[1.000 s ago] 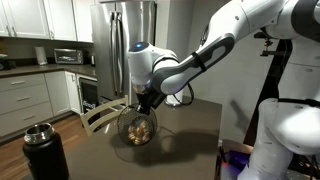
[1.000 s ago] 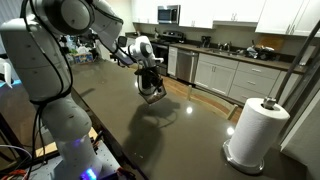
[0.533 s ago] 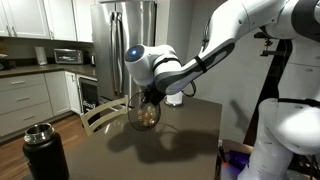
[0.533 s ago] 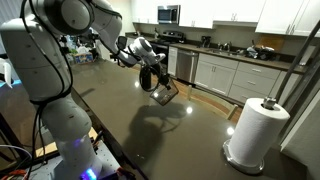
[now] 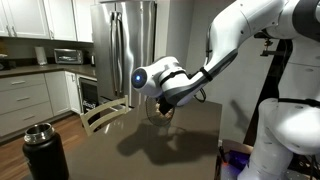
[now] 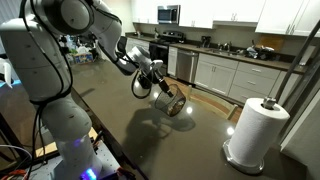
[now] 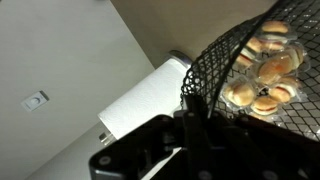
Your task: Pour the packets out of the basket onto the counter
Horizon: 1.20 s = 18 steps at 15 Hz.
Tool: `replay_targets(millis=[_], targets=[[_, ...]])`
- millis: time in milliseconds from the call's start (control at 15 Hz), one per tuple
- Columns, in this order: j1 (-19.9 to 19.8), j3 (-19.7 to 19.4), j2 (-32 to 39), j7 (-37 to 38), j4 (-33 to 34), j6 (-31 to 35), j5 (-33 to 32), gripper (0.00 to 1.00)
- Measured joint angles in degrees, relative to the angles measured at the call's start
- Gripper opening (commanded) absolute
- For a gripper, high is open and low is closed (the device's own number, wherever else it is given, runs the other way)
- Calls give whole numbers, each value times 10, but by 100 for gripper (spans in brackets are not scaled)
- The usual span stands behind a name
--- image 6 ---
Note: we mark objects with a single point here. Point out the white base cabinet beside stove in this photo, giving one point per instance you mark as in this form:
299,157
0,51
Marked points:
138,44

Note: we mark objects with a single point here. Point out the white base cabinets with drawers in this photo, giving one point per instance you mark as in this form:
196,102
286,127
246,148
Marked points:
230,75

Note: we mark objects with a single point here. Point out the black and steel stove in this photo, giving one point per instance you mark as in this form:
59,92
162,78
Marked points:
161,51

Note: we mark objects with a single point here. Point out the wooden chair back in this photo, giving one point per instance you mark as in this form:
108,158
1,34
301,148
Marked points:
232,112

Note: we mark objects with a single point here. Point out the stainless steel microwave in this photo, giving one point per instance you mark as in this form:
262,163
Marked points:
168,14

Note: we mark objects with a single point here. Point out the perforated metal robot base plate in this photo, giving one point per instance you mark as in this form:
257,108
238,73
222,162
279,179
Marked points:
106,160

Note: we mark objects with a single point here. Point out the black coffee maker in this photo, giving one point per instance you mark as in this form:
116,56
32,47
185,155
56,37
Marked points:
206,41

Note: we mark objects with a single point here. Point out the wooden cutting board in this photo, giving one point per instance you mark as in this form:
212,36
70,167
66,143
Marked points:
271,41

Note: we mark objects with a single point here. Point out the white narrow base cabinet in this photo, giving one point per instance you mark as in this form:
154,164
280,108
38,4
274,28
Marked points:
172,61

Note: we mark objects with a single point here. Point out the white plastic object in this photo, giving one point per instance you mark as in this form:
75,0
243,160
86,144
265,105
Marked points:
6,71

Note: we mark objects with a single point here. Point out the stainless steel dishwasher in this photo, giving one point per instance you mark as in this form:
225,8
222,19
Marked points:
186,66

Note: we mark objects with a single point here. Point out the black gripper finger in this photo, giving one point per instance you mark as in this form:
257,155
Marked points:
164,87

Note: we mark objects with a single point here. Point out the pile of dishes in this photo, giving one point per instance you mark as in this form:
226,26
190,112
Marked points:
261,52

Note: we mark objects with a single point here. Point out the white wall cabinet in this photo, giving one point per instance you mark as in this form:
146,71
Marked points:
145,11
290,16
213,11

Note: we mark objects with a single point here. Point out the chrome sink faucet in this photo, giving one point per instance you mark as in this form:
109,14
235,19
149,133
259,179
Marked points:
226,46

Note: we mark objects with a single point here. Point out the grey metal stand pole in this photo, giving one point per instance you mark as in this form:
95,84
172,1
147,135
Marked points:
293,63

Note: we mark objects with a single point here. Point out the white paper towel roll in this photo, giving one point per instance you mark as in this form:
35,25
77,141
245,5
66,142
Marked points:
256,133

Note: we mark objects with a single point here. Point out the metal paper towel holder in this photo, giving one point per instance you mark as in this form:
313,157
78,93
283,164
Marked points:
240,165

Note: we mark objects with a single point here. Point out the colourful tissue box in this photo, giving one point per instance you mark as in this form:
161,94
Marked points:
83,58

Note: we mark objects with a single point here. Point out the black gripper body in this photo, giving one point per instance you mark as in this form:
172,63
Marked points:
156,75

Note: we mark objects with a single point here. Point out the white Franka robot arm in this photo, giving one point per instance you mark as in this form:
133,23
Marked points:
63,120

